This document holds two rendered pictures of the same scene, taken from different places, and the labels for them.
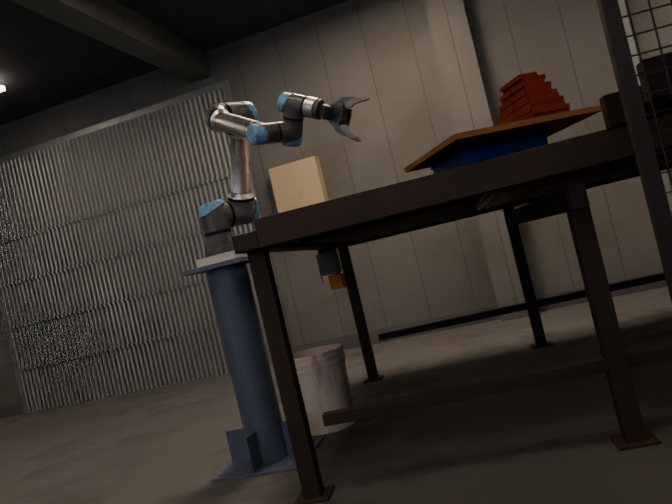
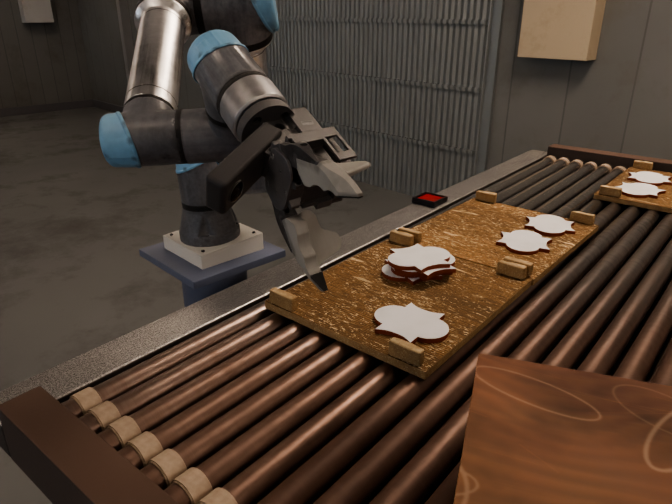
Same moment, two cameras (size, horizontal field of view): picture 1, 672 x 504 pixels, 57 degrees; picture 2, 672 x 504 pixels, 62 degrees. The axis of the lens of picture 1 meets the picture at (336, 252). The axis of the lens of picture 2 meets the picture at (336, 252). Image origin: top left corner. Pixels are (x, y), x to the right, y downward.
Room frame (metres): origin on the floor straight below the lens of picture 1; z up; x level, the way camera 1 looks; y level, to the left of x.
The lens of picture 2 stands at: (1.71, -0.46, 1.43)
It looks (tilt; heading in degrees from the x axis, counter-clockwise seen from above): 23 degrees down; 30
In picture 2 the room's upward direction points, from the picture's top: straight up
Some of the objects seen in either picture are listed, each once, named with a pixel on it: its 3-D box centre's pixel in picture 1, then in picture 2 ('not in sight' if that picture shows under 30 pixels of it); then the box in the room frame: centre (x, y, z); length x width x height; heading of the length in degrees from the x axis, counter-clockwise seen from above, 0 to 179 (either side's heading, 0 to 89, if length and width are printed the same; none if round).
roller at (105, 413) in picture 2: not in sight; (437, 234); (3.02, -0.01, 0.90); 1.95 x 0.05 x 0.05; 170
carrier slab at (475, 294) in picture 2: not in sight; (403, 293); (2.62, -0.09, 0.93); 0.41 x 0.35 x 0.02; 170
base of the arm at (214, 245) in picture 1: (220, 242); (207, 216); (2.70, 0.48, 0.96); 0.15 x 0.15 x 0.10
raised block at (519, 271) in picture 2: not in sight; (511, 269); (2.78, -0.26, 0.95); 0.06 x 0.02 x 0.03; 80
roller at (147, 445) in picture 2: not in sight; (472, 243); (3.00, -0.11, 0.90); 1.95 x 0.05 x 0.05; 170
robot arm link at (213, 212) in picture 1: (215, 215); (204, 171); (2.70, 0.47, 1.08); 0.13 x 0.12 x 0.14; 127
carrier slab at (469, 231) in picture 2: not in sight; (498, 233); (3.02, -0.17, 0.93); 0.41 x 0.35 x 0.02; 169
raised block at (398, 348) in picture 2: not in sight; (406, 351); (2.40, -0.19, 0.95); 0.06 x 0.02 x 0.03; 80
